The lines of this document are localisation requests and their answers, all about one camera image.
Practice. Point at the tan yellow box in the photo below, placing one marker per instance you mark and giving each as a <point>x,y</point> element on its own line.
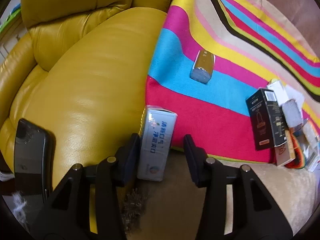
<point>285,155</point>

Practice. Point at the orange box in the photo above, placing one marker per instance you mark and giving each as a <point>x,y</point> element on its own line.
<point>298,160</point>

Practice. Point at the white and teal box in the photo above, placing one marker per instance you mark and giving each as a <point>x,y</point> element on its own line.
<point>156,145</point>

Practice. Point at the black box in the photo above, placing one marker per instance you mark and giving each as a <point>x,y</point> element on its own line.
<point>262,120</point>

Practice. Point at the white packets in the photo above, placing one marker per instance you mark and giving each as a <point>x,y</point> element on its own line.
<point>311,140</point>

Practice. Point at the yellow leather cushion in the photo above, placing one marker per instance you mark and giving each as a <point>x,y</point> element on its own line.
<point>87,80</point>

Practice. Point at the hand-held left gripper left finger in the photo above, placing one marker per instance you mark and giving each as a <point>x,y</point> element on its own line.
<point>131,155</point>

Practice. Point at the small white box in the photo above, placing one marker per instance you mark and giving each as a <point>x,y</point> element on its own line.
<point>277,90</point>

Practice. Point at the beige seat cushion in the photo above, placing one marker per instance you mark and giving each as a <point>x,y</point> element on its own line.
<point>287,187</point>

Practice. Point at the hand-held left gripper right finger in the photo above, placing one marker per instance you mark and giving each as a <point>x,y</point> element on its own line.
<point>191,160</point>

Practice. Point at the striped colourful blanket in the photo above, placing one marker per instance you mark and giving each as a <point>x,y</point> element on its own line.
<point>200,110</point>

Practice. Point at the black smartphone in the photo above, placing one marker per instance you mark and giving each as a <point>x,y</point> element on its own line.
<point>31,155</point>

